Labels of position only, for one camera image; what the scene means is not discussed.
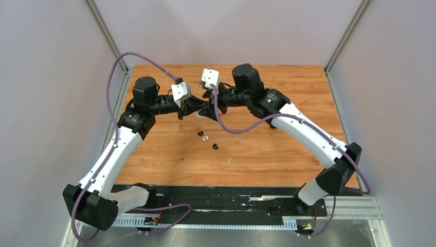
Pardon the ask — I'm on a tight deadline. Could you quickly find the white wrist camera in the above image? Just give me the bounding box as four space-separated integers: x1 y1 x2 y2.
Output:
201 68 220 90
171 81 192 108

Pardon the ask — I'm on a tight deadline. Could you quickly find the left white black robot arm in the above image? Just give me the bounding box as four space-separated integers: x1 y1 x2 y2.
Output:
63 76 206 231

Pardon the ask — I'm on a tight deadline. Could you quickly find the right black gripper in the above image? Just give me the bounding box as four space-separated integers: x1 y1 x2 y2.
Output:
199 81 251 120

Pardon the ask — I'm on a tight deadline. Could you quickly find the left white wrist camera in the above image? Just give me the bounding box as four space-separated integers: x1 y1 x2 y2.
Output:
171 81 192 108

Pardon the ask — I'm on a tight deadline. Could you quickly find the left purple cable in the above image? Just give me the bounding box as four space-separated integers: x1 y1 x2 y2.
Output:
70 51 192 243

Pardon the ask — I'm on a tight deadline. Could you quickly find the white slotted cable duct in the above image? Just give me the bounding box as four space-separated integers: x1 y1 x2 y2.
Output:
112 217 298 231

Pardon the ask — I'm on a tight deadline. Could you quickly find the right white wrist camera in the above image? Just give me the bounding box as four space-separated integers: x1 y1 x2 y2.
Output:
201 68 220 90

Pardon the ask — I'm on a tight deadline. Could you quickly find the white earbud charging case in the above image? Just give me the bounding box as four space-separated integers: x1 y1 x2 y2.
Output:
195 111 205 118

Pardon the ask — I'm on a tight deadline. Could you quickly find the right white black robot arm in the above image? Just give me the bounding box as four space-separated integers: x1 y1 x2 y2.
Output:
201 63 362 215

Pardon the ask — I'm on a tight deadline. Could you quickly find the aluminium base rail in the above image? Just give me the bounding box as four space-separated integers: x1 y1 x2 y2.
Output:
72 191 383 221

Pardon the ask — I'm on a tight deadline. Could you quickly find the right aluminium corner post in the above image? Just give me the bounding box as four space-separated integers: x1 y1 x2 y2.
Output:
324 0 373 75

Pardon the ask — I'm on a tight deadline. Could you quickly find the aluminium corner post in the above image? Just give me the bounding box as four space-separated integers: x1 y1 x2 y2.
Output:
324 0 373 75
84 0 121 59

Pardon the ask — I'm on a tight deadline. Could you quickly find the left aluminium corner post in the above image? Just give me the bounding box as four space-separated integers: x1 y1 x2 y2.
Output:
84 0 121 59

